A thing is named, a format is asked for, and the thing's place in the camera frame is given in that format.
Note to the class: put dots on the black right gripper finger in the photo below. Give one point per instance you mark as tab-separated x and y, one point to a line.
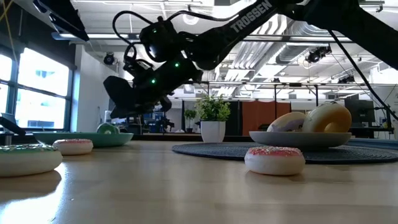
119	91
127	112

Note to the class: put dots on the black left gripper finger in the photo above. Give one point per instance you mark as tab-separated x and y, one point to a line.
74	31

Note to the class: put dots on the green frosted donut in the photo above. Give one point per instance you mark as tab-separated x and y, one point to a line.
107	128

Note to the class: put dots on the lilac frosted donut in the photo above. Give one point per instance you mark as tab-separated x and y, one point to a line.
287	123

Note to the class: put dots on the yellow frosted donut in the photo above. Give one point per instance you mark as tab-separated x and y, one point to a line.
314	121

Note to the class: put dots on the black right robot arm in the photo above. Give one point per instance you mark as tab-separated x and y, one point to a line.
264	15

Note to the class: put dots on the teal plate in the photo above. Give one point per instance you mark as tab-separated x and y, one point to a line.
93	140

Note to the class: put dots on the small potted plant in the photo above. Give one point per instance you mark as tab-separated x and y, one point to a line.
190	119

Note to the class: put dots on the large plant in white pot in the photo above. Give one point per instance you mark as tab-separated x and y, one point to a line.
213	124

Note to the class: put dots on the pink frosted donut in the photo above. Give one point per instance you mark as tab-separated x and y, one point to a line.
274	161
73	147

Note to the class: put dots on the window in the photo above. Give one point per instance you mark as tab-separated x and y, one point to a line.
40	99

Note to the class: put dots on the dark round woven placemat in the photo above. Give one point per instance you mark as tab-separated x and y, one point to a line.
211	151

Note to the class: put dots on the green sprinkled white donut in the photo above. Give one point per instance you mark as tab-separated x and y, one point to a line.
26	161

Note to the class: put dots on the black angled stand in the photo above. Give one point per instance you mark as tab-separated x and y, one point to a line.
11	124

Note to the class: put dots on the overhead light bar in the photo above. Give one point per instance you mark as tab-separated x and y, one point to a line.
280	39

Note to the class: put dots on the grey plate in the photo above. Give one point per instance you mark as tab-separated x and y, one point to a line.
300	140

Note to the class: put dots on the black computer monitor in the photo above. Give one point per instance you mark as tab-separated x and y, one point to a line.
360	113

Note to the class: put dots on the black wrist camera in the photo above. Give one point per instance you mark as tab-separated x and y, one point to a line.
138	65

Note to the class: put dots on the black ceiling camera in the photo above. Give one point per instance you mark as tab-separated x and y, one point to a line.
317	54
109	58

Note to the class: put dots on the black metal frame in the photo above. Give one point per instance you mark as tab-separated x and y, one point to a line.
207	88
316	93

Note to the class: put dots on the orange partition wall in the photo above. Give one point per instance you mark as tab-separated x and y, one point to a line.
259	113

